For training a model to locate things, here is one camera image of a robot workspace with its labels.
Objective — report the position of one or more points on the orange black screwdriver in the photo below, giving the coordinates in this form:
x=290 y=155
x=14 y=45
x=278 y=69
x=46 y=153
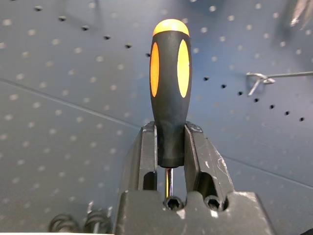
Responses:
x=171 y=98

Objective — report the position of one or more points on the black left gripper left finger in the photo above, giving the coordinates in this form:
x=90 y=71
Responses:
x=144 y=159

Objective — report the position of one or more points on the silver metal object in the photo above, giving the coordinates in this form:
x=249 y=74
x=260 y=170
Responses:
x=297 y=14

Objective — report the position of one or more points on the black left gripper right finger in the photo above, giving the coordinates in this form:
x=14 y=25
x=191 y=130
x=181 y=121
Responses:
x=205 y=166

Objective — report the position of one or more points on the grey perforated pegboard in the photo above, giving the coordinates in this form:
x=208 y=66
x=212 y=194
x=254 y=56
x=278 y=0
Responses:
x=49 y=73

